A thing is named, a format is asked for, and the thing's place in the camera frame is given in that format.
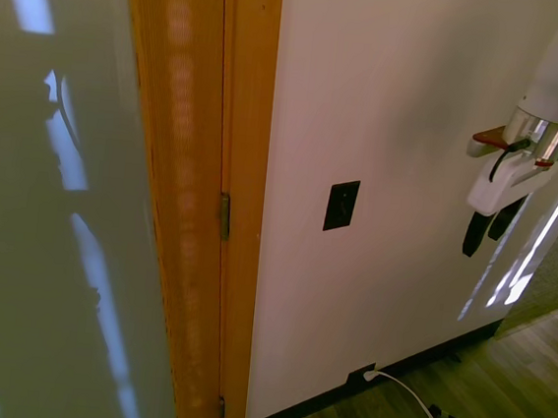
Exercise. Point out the black wall light switch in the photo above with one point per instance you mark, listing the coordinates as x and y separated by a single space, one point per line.
341 205

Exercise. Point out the black wall power outlet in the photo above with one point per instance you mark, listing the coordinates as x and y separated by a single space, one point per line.
361 372

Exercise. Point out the wooden door frame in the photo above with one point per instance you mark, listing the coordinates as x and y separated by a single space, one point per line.
247 166

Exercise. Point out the black baseboard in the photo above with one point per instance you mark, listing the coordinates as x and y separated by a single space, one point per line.
382 372

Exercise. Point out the brass door hinge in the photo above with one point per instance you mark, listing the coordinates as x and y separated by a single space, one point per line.
224 216
221 407

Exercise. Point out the wooden door with frosted glass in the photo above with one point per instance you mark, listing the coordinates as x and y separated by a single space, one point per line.
83 190

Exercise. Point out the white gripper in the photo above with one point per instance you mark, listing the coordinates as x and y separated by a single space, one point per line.
505 177

